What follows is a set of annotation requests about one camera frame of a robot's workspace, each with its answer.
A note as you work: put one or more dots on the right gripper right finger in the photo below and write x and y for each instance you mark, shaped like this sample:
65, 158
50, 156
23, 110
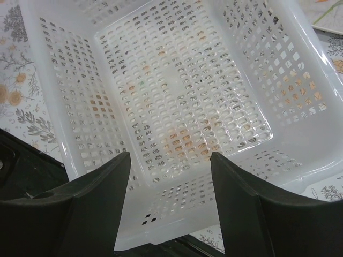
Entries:
258, 218

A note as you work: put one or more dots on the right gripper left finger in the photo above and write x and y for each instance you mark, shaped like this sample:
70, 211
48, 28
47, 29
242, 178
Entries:
79, 218

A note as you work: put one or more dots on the white plastic basket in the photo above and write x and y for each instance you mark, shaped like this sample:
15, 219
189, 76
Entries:
177, 107

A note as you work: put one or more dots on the floral table mat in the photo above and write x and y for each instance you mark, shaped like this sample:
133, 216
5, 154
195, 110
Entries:
24, 80

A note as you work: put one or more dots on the floral serving tray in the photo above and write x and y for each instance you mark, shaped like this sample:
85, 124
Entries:
327, 15

